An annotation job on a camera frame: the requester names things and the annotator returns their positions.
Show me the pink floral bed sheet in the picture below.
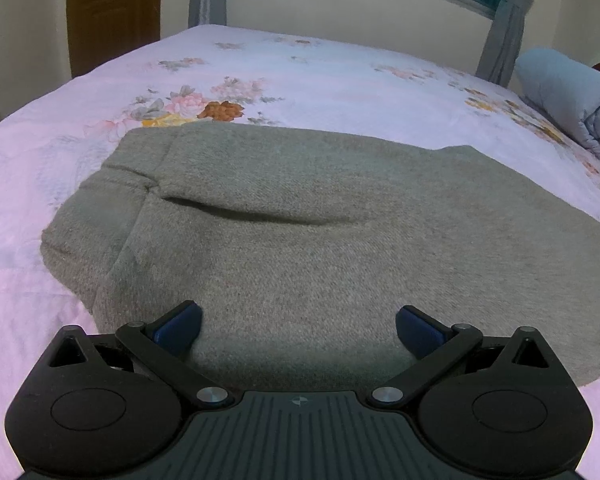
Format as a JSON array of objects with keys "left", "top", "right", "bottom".
[{"left": 0, "top": 25, "right": 600, "bottom": 479}]

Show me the light blue rolled quilt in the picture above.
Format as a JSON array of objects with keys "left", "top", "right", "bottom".
[{"left": 515, "top": 48, "right": 600, "bottom": 160}]

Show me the brown wooden door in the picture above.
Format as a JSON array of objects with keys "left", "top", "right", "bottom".
[{"left": 66, "top": 0, "right": 161, "bottom": 77}]

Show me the grey right curtain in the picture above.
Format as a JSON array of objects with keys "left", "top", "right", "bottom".
[{"left": 476, "top": 0, "right": 534, "bottom": 87}]

